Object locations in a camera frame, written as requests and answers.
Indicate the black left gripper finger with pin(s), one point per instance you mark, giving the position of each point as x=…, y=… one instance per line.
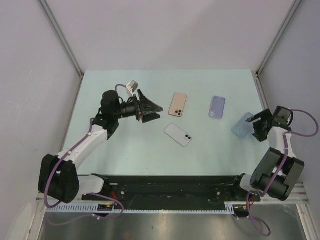
x=150, y=117
x=146, y=105

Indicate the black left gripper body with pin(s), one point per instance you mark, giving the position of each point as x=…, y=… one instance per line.
x=138, y=111

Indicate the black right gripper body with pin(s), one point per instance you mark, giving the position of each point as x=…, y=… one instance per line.
x=259, y=124

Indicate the light blue phone case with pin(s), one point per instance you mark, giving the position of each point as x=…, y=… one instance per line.
x=243, y=128

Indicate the gold smartphone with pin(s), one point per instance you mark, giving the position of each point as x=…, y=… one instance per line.
x=177, y=105

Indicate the lilac smartphone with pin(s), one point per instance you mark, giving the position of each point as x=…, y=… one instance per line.
x=178, y=135

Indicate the lilac phone case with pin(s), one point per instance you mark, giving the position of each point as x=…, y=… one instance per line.
x=217, y=107

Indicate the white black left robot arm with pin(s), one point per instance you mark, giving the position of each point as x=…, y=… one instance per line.
x=59, y=180

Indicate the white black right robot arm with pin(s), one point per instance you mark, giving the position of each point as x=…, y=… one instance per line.
x=279, y=169

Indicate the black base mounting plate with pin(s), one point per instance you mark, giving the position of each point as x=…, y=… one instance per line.
x=217, y=188

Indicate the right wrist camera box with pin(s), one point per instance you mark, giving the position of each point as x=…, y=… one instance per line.
x=283, y=115

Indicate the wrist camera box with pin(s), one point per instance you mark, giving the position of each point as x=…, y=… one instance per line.
x=283, y=115
x=131, y=87

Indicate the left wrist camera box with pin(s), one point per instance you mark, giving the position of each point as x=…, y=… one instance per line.
x=131, y=87

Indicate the white slotted cable duct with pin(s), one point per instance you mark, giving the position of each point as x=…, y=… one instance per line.
x=104, y=208

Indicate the left aluminium corner post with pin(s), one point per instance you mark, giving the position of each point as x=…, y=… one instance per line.
x=57, y=30

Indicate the aluminium corner post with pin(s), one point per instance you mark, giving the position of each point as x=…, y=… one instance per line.
x=280, y=33
x=57, y=30

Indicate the right aluminium corner post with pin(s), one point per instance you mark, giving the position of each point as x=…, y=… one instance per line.
x=280, y=33

